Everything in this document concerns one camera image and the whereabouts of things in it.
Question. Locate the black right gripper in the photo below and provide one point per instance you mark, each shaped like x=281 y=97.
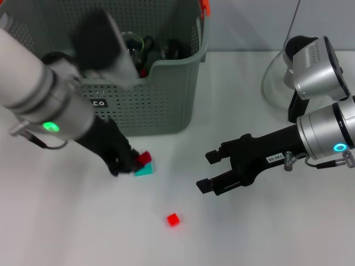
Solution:
x=258 y=155

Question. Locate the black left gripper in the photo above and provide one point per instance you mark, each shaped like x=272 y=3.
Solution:
x=108 y=141

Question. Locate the dark red long brick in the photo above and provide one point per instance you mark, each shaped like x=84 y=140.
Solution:
x=144 y=158

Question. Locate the red sloped toy brick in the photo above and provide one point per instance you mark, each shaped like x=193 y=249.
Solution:
x=143 y=72

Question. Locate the glass teacup with black holder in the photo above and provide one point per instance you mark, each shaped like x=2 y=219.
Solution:
x=136 y=47
x=170 y=50

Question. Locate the grey perforated plastic storage bin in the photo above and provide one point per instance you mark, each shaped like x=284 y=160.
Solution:
x=166 y=97

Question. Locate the cyan sloped toy brick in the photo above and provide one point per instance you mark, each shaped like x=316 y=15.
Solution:
x=145 y=171

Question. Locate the small red cube brick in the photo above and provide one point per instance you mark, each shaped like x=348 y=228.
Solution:
x=173 y=219

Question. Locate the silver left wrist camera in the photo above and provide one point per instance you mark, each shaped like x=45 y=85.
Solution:
x=97 y=44

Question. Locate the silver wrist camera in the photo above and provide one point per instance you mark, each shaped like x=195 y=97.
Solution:
x=316 y=74
x=97 y=44

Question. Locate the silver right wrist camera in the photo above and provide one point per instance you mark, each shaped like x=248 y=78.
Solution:
x=316 y=74

